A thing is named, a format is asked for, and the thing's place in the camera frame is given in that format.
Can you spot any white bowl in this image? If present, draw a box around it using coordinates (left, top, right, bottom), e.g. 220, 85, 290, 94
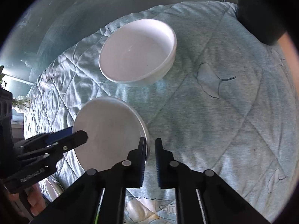
73, 96, 150, 171
99, 19, 177, 87

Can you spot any light blue quilted tablecloth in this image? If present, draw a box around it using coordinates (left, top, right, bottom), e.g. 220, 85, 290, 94
24, 1, 298, 221

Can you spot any black object at table edge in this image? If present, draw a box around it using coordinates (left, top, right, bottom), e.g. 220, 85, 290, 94
236, 0, 287, 45

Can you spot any person's left hand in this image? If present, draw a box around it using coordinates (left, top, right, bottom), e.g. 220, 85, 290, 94
4, 183, 46, 217

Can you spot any large white deep plate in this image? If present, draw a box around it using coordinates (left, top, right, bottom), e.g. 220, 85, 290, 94
44, 177, 64, 202

